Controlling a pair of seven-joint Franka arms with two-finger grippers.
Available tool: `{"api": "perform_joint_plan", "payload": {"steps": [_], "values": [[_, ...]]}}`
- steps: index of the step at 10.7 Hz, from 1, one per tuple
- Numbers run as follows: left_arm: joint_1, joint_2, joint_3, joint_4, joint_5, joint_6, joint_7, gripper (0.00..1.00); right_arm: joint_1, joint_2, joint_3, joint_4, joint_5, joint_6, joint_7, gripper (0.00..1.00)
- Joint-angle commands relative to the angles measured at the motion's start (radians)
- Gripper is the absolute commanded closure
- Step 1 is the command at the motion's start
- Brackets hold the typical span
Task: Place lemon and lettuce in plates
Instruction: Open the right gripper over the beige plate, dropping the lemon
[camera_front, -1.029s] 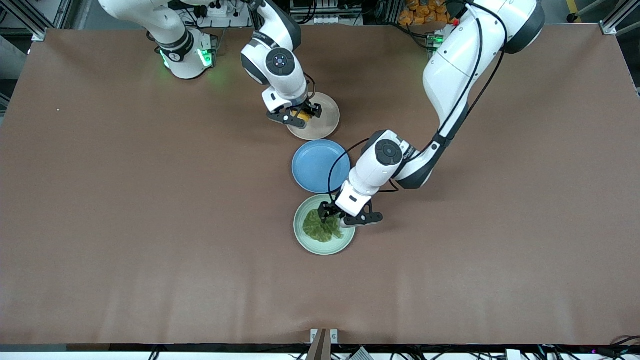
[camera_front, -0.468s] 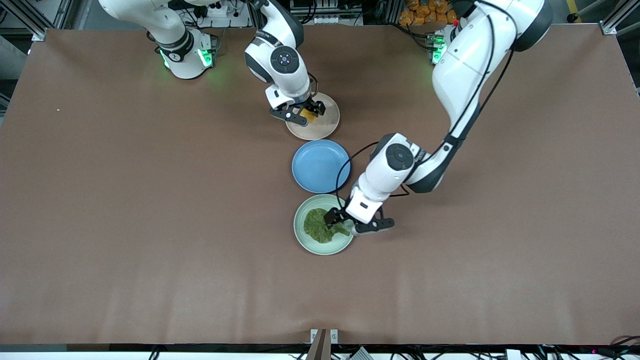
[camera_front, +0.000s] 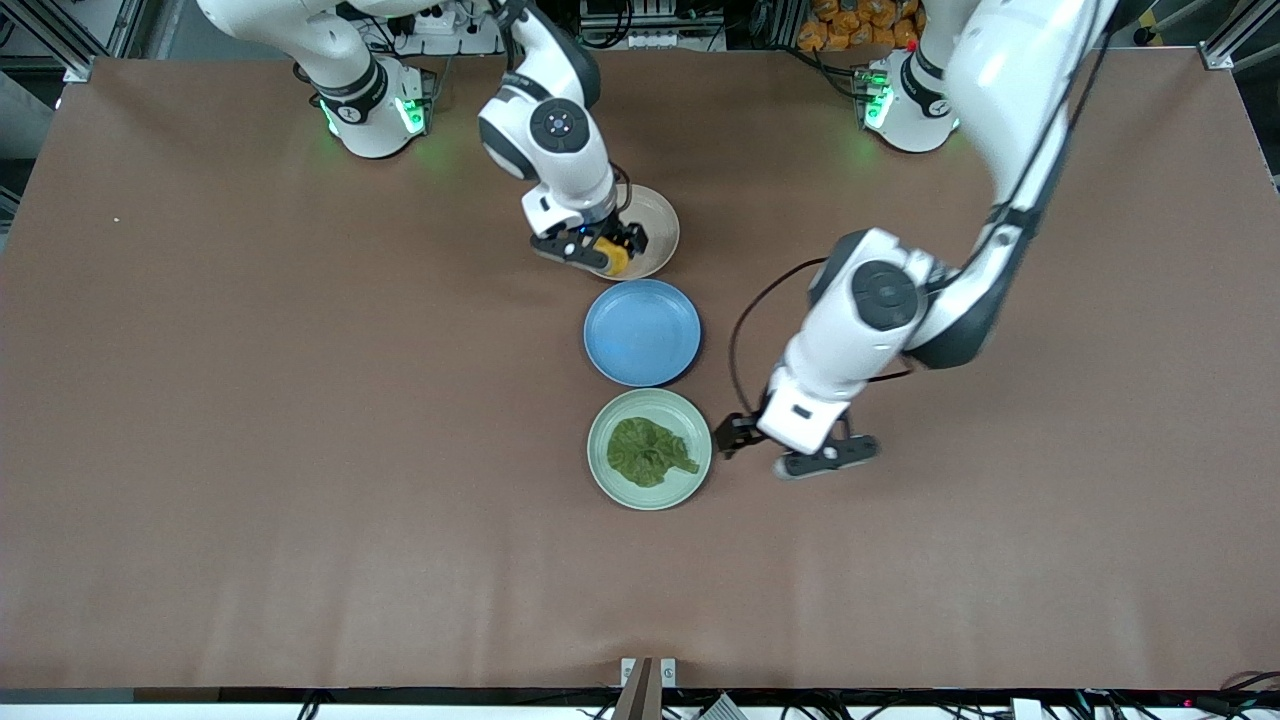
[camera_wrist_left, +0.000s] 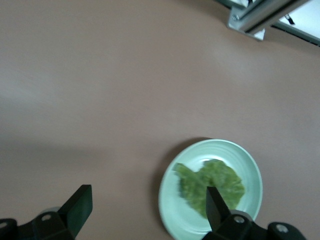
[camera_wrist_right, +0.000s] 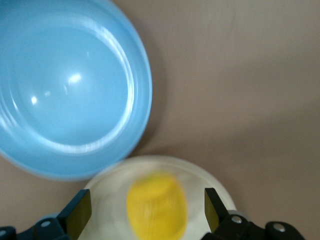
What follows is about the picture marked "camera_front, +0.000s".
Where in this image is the green lettuce leaf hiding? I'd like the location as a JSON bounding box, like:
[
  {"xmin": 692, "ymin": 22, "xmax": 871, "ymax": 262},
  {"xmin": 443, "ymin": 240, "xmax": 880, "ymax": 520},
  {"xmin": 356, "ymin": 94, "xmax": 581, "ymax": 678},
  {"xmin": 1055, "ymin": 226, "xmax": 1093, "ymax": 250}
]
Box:
[{"xmin": 607, "ymin": 417, "xmax": 701, "ymax": 489}]

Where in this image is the beige plate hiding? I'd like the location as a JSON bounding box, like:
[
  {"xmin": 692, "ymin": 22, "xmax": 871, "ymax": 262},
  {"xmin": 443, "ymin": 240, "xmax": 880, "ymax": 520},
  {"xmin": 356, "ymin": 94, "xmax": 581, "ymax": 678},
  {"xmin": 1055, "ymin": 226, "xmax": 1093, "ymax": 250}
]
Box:
[{"xmin": 598, "ymin": 184, "xmax": 681, "ymax": 282}]

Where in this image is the blue plate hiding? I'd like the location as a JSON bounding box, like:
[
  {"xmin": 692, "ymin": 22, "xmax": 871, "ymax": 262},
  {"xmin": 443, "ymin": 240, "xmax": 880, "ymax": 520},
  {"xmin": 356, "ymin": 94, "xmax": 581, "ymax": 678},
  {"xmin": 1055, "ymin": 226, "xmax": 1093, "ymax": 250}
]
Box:
[{"xmin": 584, "ymin": 279, "xmax": 702, "ymax": 388}]

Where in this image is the light green plate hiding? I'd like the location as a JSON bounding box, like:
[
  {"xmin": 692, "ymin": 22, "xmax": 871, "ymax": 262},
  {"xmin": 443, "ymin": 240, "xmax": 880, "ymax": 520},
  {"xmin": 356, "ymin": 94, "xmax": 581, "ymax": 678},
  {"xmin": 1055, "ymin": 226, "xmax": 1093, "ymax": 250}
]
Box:
[{"xmin": 587, "ymin": 388, "xmax": 713, "ymax": 511}]

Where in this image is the black electronics box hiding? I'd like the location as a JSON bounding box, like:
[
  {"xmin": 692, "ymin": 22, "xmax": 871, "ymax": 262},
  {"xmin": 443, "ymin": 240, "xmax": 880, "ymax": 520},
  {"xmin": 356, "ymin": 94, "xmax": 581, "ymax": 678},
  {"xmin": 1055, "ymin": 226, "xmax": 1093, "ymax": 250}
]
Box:
[{"xmin": 580, "ymin": 0, "xmax": 726, "ymax": 51}]

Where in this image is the white power strip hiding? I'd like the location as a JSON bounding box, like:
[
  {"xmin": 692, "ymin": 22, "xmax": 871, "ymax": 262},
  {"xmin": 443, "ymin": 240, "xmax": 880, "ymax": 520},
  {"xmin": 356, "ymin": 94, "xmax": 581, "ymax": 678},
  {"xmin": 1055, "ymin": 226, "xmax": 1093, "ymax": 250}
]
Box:
[{"xmin": 395, "ymin": 5, "xmax": 501, "ymax": 56}]

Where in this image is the bag of orange fruit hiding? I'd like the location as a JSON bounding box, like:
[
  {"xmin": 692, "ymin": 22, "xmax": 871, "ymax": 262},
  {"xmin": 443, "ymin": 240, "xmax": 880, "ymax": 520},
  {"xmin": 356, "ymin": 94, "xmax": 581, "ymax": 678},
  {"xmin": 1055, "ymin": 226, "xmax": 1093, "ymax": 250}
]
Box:
[{"xmin": 797, "ymin": 0, "xmax": 921, "ymax": 53}]

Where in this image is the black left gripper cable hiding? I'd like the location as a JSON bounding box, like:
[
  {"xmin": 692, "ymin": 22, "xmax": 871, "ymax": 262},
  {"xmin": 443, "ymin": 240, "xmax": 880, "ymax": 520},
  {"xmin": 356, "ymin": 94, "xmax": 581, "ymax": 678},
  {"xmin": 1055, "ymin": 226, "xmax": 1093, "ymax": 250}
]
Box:
[{"xmin": 728, "ymin": 257, "xmax": 831, "ymax": 416}]

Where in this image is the brown camera mount post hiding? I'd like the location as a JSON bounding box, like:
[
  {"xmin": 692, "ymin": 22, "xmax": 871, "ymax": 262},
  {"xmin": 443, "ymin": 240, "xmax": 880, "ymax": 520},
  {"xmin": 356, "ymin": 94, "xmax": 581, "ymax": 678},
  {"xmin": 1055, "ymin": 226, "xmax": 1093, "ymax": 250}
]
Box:
[{"xmin": 620, "ymin": 657, "xmax": 677, "ymax": 720}]

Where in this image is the aluminium frame profile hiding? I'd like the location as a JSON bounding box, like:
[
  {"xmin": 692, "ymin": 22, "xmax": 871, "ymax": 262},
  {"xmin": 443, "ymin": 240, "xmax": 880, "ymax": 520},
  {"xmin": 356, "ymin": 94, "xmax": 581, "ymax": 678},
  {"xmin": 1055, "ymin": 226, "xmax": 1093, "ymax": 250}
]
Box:
[
  {"xmin": 1198, "ymin": 0, "xmax": 1280, "ymax": 73},
  {"xmin": 0, "ymin": 0, "xmax": 96, "ymax": 83}
]

